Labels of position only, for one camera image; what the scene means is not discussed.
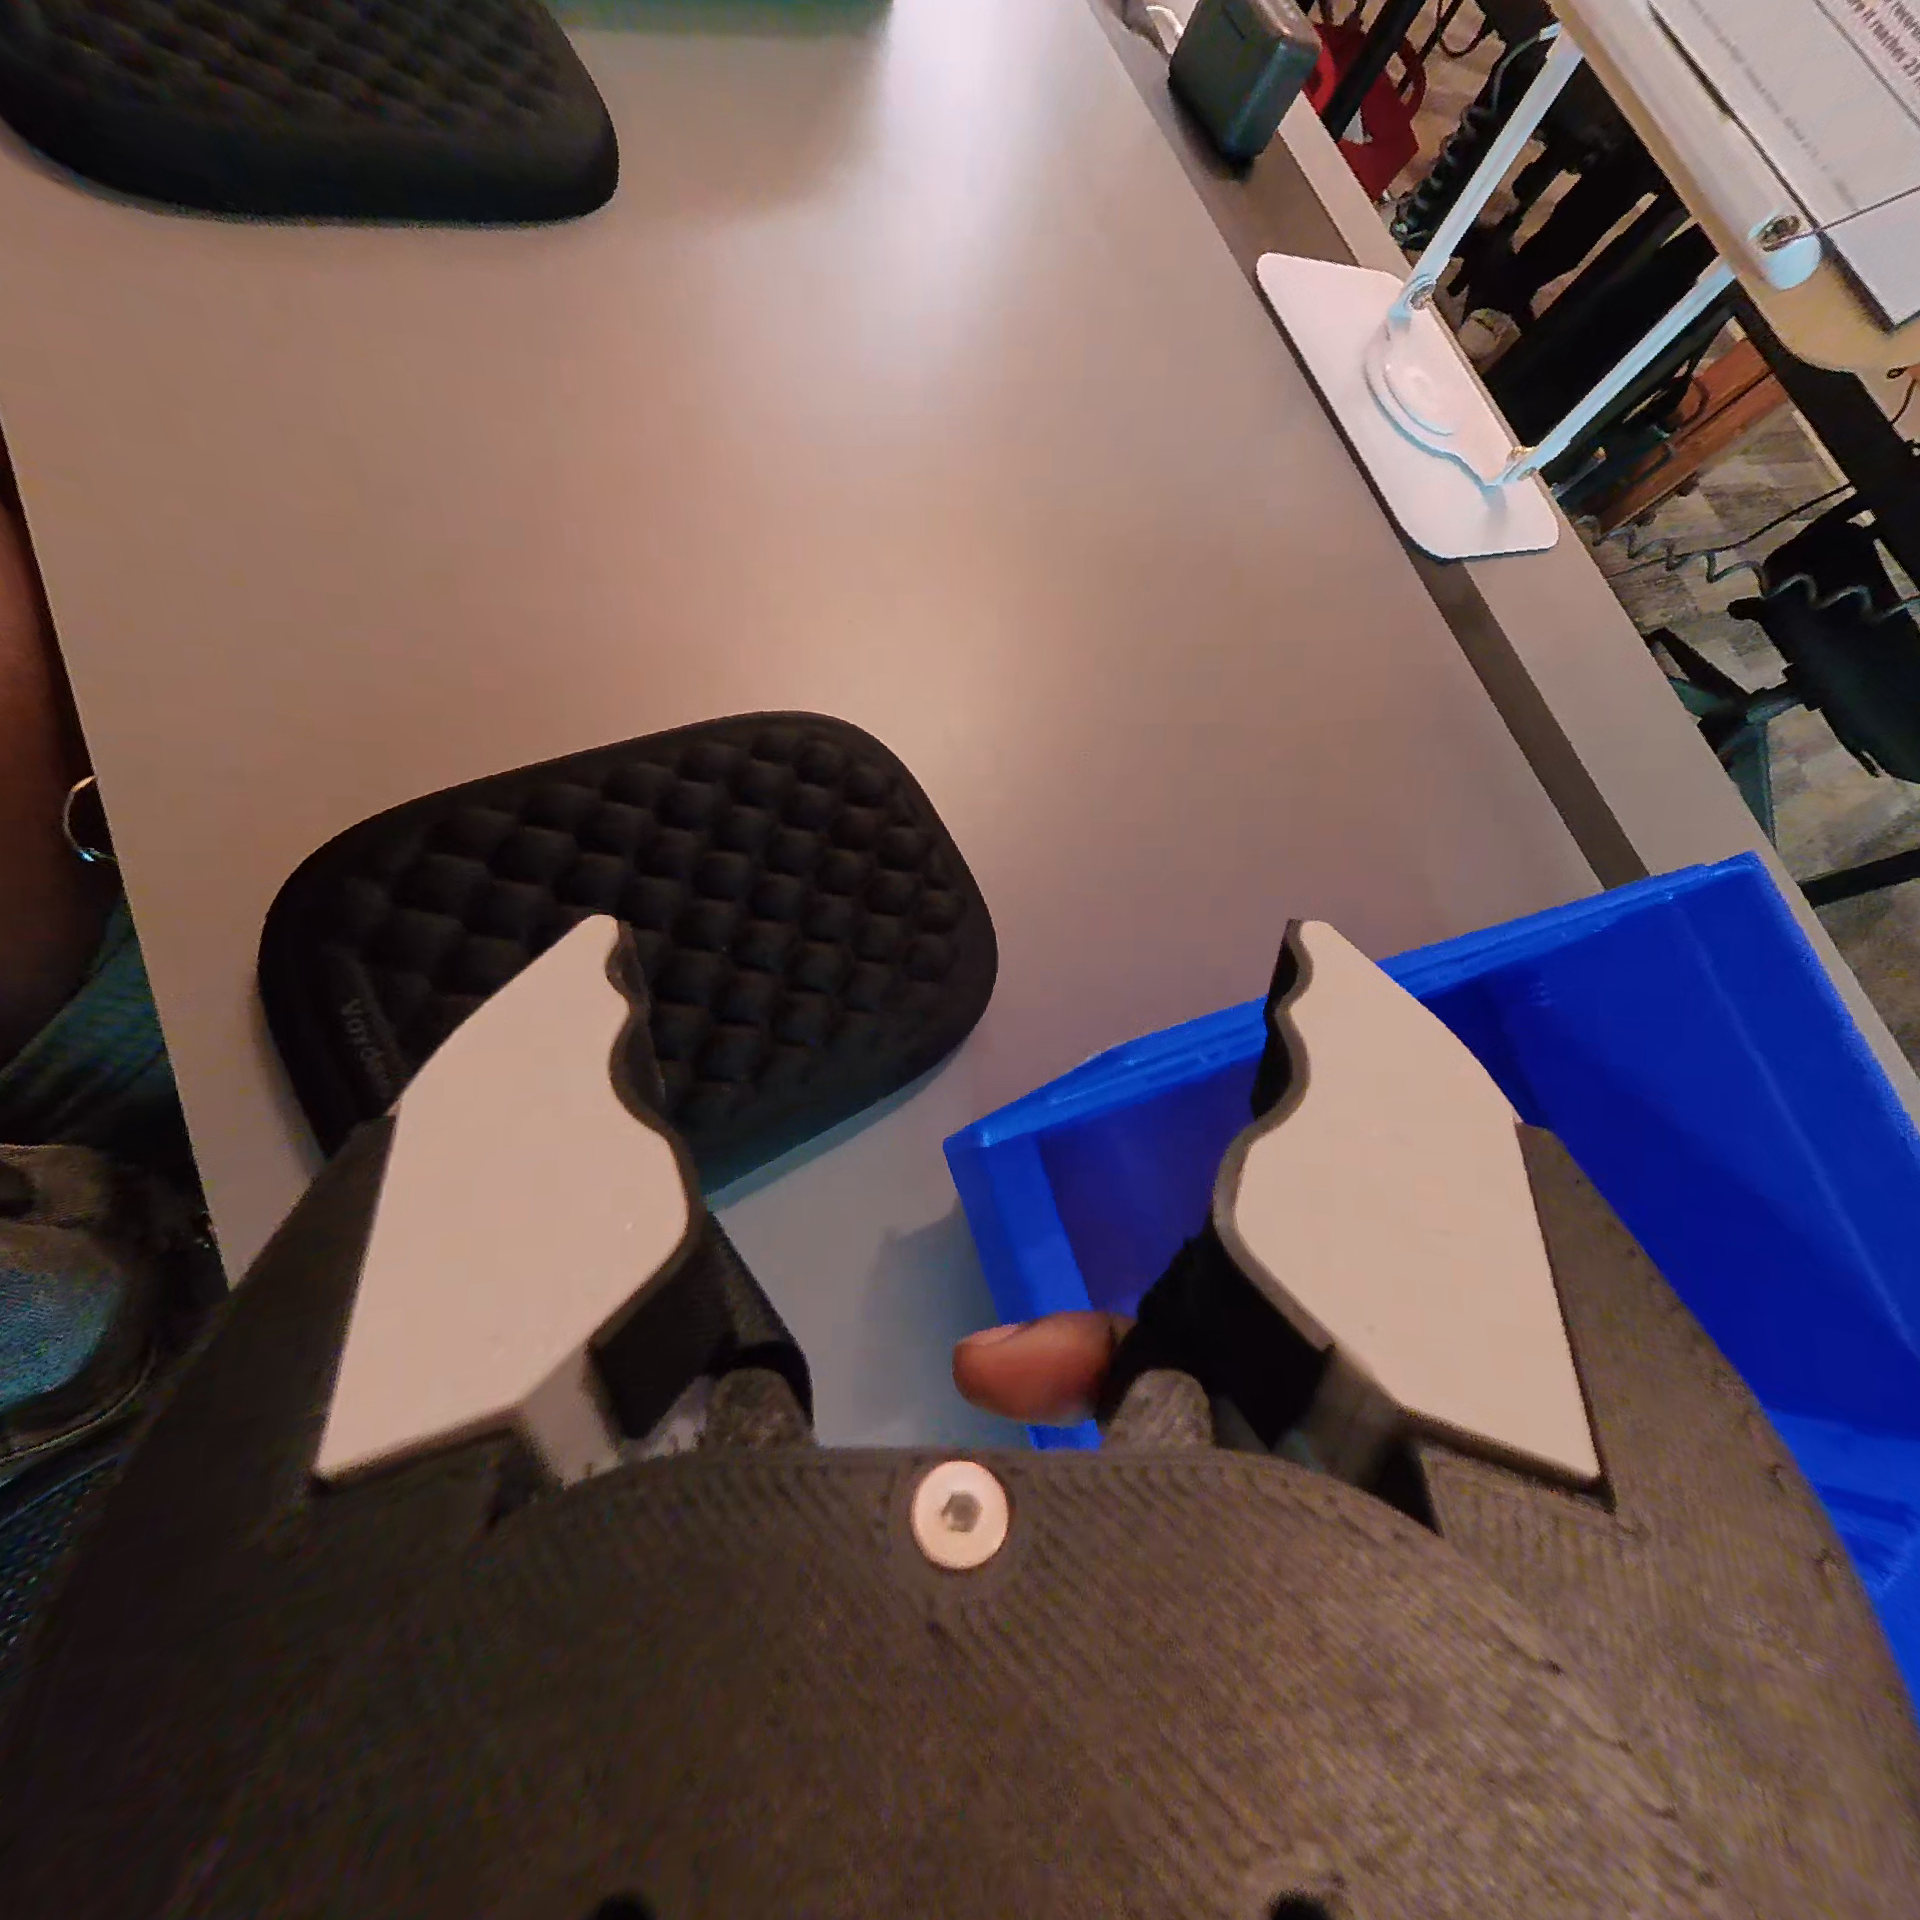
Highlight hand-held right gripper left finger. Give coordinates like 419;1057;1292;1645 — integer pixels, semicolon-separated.
310;913;707;1489

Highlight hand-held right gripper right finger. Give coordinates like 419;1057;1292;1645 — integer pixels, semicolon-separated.
1211;918;1604;1490

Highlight blue plastic bin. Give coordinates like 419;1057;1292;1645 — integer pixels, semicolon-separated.
942;851;1920;1713

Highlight grey desk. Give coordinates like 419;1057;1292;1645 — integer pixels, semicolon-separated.
0;0;1920;1465

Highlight white desk stand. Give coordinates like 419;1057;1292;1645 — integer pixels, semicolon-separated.
1258;30;1749;565

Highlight person's right hand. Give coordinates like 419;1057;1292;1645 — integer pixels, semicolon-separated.
953;1310;1135;1423

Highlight black textured wrist pad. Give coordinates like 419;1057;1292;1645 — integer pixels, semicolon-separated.
259;711;998;1194
0;0;621;226

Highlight person's blue trousers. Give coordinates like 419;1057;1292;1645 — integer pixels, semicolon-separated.
0;900;226;1501

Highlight black office chair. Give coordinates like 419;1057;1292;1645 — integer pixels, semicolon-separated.
1642;509;1920;841

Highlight red object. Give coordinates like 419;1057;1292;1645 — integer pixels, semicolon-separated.
1305;46;1426;190

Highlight white panel with paper sheet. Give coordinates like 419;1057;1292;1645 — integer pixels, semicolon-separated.
1551;0;1920;335

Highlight dark grey charger case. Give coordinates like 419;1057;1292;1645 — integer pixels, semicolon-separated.
1169;0;1326;166

